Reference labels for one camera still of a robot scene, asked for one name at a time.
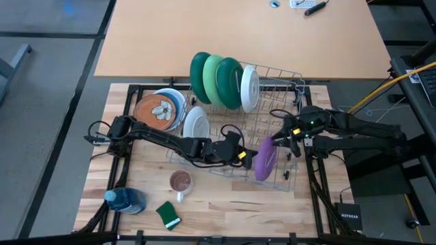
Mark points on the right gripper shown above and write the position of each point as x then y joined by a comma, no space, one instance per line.
310,124

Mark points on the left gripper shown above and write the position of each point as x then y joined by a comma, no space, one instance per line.
225,149

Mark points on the purple plate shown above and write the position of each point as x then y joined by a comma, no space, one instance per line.
264,163

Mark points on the white plate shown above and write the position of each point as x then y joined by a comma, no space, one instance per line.
195,124
170,90
249,90

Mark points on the dark green plate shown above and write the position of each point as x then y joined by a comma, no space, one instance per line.
228,83
197,76

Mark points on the light green plate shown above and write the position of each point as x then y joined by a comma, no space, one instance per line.
211,81

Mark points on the black plate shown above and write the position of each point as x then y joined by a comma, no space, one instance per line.
150,114

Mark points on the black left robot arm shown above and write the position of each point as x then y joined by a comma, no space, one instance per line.
160,136

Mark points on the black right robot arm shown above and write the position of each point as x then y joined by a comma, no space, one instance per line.
368,126

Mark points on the white mug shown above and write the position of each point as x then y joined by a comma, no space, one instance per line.
181,180

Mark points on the dark green sponge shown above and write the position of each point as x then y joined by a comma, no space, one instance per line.
167,212

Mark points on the black side desk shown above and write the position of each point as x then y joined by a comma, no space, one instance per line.
408,102

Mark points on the blue water bottle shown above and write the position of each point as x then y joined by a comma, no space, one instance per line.
127,200

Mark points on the black marker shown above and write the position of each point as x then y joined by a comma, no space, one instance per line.
315,8

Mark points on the white power strip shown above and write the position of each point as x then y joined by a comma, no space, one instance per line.
301,4

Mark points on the grey desk grommet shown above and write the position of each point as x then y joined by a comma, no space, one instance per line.
275,3

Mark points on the black caster wheel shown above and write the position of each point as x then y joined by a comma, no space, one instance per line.
413,223

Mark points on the black laptop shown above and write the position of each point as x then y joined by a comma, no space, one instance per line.
429,85

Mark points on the light wooden desk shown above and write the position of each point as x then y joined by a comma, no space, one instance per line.
153,34

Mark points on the grey metal stand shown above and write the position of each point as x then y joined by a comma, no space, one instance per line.
15,63

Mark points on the black Netgear switch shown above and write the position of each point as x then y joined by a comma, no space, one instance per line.
349,217

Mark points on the black aluminium frame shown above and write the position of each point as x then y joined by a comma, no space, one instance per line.
150,87

